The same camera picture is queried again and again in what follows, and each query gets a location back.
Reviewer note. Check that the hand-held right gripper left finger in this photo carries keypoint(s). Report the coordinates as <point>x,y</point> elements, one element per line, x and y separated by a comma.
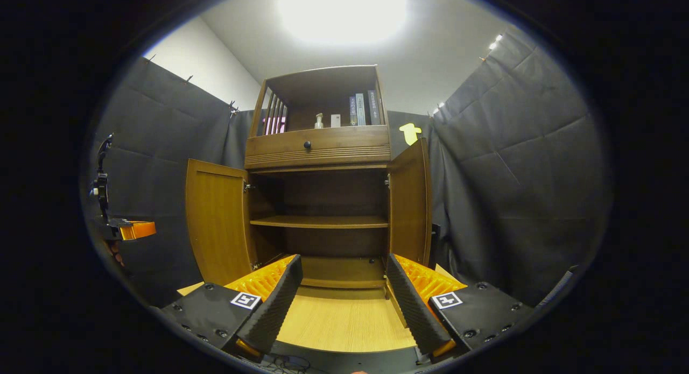
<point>277,309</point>

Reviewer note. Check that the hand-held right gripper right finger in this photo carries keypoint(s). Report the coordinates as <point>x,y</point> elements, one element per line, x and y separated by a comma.
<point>412,309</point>

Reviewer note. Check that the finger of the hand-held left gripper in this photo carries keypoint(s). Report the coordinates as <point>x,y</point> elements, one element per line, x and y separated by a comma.
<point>134,230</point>

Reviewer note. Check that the wooden shoe cabinet door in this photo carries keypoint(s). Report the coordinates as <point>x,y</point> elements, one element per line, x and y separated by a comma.
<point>218,223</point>
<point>409,202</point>

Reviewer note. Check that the wooden double-door shoe cabinet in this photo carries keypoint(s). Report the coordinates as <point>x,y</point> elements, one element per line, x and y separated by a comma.
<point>323,196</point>

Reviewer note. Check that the wooden cabinet shelf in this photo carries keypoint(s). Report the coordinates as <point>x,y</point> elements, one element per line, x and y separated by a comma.
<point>317,221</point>

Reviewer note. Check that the wooden cabinet drawer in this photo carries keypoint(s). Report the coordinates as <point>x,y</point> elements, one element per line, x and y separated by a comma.
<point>344,142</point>

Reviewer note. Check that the small pump bottle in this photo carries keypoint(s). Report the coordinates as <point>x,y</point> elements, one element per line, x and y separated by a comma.
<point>319,122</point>

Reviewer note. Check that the small white box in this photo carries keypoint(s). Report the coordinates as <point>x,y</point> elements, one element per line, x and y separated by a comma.
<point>335,121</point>

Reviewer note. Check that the dark grey book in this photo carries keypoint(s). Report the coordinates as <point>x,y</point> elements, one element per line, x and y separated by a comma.
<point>374,107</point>

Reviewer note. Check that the light grey book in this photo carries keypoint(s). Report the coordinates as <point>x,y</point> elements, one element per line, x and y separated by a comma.
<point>361,109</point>

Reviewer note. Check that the dark blue book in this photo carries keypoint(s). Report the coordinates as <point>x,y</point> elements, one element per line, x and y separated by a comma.
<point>353,111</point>

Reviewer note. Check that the small ceiling light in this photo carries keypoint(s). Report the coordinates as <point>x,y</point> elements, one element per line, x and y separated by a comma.
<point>495,42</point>

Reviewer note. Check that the large ceiling light panel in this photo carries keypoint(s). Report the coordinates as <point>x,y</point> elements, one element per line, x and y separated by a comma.
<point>342,11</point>

